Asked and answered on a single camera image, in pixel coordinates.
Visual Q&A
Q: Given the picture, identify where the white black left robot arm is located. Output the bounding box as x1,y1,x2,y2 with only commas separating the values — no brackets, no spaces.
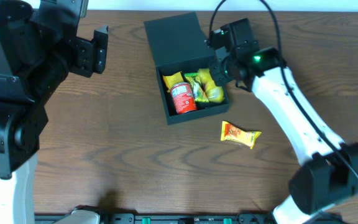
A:
0,0,109,223

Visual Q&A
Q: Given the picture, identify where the green yellow snack packet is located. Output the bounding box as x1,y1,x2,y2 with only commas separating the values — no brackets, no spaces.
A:
184,73,209,103

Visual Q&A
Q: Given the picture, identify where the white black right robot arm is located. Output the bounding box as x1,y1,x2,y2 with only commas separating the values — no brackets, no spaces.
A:
210,46,358,223

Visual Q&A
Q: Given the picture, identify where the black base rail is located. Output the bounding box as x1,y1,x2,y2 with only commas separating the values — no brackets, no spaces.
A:
34,204,279,224

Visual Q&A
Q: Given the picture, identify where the small yellow snack packet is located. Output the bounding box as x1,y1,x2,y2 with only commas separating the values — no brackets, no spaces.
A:
162,72,184,92

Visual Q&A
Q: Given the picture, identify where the plain yellow snack packet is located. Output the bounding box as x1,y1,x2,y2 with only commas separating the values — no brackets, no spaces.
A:
198,68,224,103

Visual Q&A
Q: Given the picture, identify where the black open gift box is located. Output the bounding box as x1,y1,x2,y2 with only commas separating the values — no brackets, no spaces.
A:
144,12,230,125

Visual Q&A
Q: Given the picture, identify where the red cylindrical can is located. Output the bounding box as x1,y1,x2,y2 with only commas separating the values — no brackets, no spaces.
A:
170,82,197,114

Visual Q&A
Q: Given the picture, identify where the yellow orange biscuit packet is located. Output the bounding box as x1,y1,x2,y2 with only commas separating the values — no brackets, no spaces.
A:
220,121,262,149

